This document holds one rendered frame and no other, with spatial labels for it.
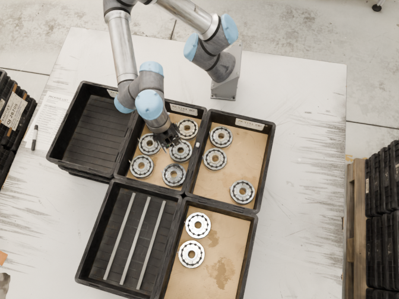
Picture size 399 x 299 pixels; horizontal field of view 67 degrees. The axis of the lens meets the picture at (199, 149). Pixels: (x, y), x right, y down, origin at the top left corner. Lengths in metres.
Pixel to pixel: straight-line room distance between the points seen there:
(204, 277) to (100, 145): 0.73
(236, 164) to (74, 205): 0.78
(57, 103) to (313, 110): 1.34
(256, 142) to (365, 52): 1.79
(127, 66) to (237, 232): 0.76
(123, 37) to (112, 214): 0.70
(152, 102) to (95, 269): 0.75
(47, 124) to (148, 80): 0.92
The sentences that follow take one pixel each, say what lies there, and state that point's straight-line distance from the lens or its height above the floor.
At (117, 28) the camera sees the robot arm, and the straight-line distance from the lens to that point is 1.16.
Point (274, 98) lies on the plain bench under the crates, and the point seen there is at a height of 0.70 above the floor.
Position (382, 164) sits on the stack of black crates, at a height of 0.37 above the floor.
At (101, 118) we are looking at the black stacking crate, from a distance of 1.50.
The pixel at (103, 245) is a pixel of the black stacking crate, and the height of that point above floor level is 0.83.
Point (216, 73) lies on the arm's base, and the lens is 1.47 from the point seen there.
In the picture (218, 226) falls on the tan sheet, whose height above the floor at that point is 0.83.
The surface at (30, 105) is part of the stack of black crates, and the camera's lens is 2.42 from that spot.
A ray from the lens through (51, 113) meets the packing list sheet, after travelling 1.77.
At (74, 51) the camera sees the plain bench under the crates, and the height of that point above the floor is 0.70.
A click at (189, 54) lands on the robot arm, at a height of 1.01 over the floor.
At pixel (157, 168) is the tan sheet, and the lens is 1.35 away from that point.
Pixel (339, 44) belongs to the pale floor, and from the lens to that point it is 2.95.
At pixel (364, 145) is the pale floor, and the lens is 2.54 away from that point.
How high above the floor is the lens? 2.10
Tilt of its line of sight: 69 degrees down
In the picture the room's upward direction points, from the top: 4 degrees counter-clockwise
